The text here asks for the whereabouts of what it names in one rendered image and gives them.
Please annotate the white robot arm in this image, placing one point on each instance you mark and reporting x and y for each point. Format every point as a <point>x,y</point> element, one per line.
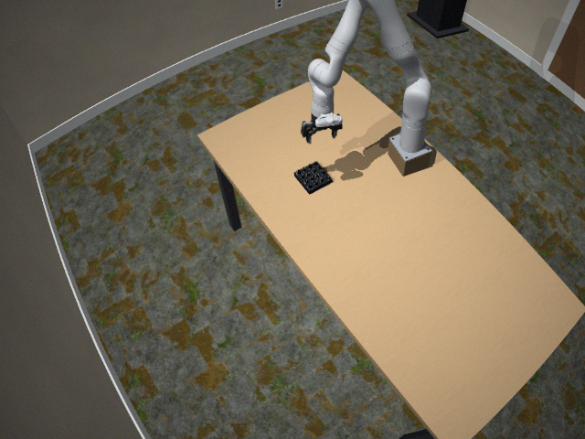
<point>399,47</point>

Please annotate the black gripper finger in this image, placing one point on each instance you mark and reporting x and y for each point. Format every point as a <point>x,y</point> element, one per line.
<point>309,132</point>
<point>335,129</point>

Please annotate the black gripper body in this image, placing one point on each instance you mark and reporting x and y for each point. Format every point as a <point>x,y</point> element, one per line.
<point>313,123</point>

